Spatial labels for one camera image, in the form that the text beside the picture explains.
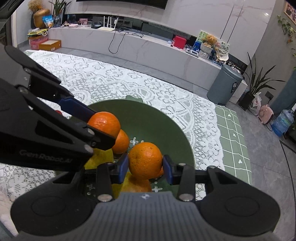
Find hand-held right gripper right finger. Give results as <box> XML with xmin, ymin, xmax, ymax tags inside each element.
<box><xmin>162</xmin><ymin>155</ymin><xmax>251</xmax><ymax>202</ymax></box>

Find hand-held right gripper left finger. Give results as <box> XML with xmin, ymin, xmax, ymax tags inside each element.
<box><xmin>52</xmin><ymin>153</ymin><xmax>129</xmax><ymax>202</ymax></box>

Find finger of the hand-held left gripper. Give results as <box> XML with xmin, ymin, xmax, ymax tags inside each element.
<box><xmin>5</xmin><ymin>45</ymin><xmax>96</xmax><ymax>124</ymax></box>
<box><xmin>14</xmin><ymin>85</ymin><xmax>116</xmax><ymax>154</ymax></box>

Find red-yellow mango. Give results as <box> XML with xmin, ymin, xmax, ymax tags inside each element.
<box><xmin>112</xmin><ymin>172</ymin><xmax>152</xmax><ymax>199</ymax></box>

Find green plastic colander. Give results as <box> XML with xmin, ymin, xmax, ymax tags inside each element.
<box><xmin>69</xmin><ymin>95</ymin><xmax>195</xmax><ymax>200</ymax></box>

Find orange cardboard box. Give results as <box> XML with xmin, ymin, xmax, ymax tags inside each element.
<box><xmin>38</xmin><ymin>39</ymin><xmax>62</xmax><ymax>51</ymax></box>

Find white lace tablecloth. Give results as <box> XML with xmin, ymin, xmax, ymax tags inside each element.
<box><xmin>0</xmin><ymin>50</ymin><xmax>225</xmax><ymax>209</ymax></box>

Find green grid table mat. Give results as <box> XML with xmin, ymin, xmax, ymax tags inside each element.
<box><xmin>214</xmin><ymin>104</ymin><xmax>252</xmax><ymax>186</ymax></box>

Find pink box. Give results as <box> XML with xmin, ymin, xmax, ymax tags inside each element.
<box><xmin>28</xmin><ymin>36</ymin><xmax>48</xmax><ymax>50</ymax></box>

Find yellow snack packets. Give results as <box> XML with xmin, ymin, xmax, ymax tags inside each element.
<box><xmin>27</xmin><ymin>28</ymin><xmax>48</xmax><ymax>37</ymax></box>

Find white router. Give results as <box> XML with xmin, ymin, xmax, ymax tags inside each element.
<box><xmin>98</xmin><ymin>16</ymin><xmax>119</xmax><ymax>32</ymax></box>

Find blue snack bag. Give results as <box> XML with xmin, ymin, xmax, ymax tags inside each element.
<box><xmin>42</xmin><ymin>15</ymin><xmax>54</xmax><ymax>28</ymax></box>

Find white marble TV cabinet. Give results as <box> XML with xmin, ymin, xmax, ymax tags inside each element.
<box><xmin>47</xmin><ymin>22</ymin><xmax>249</xmax><ymax>105</ymax></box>

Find gold vase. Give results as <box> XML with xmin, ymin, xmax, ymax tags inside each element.
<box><xmin>33</xmin><ymin>9</ymin><xmax>51</xmax><ymax>29</ymax></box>

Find grey trash can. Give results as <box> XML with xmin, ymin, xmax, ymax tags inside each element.
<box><xmin>206</xmin><ymin>64</ymin><xmax>244</xmax><ymax>106</ymax></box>

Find green plant in vase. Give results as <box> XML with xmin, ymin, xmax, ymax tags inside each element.
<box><xmin>48</xmin><ymin>0</ymin><xmax>72</xmax><ymax>26</ymax></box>

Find long-leaf potted plant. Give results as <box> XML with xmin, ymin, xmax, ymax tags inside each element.
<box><xmin>238</xmin><ymin>52</ymin><xmax>286</xmax><ymax>111</ymax></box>

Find white plastic bag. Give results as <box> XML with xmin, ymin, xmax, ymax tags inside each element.
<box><xmin>249</xmin><ymin>92</ymin><xmax>262</xmax><ymax>115</ymax></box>

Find dried flower bunch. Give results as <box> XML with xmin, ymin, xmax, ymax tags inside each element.
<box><xmin>28</xmin><ymin>0</ymin><xmax>44</xmax><ymax>12</ymax></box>

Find pink heater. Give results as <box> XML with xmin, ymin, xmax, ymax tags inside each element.
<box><xmin>258</xmin><ymin>104</ymin><xmax>274</xmax><ymax>124</ymax></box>

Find black television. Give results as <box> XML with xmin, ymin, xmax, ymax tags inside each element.
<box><xmin>76</xmin><ymin>0</ymin><xmax>168</xmax><ymax>10</ymax></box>

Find blue water bottle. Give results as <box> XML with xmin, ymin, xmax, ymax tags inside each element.
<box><xmin>271</xmin><ymin>108</ymin><xmax>294</xmax><ymax>137</ymax></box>

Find red box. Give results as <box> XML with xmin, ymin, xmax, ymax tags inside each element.
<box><xmin>173</xmin><ymin>35</ymin><xmax>187</xmax><ymax>49</ymax></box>

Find white fan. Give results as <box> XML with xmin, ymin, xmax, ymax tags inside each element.
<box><xmin>216</xmin><ymin>50</ymin><xmax>230</xmax><ymax>62</ymax></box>

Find floral picture board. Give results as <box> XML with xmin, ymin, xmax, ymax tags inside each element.
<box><xmin>194</xmin><ymin>31</ymin><xmax>230</xmax><ymax>59</ymax></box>

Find black cable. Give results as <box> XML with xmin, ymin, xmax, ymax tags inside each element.
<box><xmin>109</xmin><ymin>29</ymin><xmax>144</xmax><ymax>55</ymax></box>

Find hanging wall vine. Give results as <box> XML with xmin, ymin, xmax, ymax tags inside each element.
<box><xmin>277</xmin><ymin>15</ymin><xmax>296</xmax><ymax>50</ymax></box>

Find wooden picture frame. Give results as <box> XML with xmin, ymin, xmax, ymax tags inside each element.
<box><xmin>284</xmin><ymin>2</ymin><xmax>296</xmax><ymax>18</ymax></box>

